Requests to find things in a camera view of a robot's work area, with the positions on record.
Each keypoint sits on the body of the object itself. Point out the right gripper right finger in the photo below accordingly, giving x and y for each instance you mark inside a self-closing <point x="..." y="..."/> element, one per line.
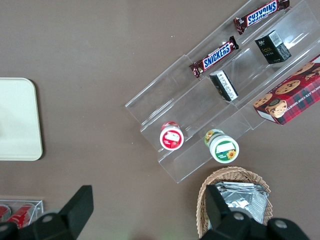
<point x="225" y="225"/>

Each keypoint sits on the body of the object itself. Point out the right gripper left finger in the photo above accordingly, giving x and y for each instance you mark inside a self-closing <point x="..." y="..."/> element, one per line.
<point x="67" y="220"/>

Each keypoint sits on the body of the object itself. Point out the light tan wicker basket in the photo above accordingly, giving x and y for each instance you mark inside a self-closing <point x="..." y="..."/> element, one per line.
<point x="237" y="175"/>

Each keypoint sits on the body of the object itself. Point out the cream plastic tray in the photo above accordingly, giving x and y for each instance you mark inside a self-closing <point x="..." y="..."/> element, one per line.
<point x="17" y="120"/>

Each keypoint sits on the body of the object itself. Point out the silver foil packets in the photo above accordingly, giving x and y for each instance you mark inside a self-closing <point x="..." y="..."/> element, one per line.
<point x="245" y="200"/>

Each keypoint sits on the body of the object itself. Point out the clear acrylic bottle rack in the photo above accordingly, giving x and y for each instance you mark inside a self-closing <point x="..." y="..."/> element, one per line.
<point x="37" y="207"/>

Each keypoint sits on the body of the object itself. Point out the green lidded cup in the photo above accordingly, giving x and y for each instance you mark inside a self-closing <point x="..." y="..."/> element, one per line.
<point x="223" y="148"/>

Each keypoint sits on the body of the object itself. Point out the red lidded cup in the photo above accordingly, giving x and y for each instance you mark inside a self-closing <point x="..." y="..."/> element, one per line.
<point x="172" y="137"/>

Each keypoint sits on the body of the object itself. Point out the clear acrylic stepped shelf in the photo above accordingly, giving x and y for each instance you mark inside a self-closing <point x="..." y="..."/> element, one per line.
<point x="190" y="105"/>

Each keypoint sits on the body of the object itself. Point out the small black box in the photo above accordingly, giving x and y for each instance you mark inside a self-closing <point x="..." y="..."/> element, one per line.
<point x="272" y="47"/>
<point x="223" y="85"/>

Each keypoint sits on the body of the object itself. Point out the red plaid cookie box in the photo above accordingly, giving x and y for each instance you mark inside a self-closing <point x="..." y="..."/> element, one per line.
<point x="292" y="100"/>

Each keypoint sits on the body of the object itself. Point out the Snickers chocolate bar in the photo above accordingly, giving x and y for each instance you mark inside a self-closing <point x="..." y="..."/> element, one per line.
<point x="215" y="57"/>
<point x="262" y="16"/>

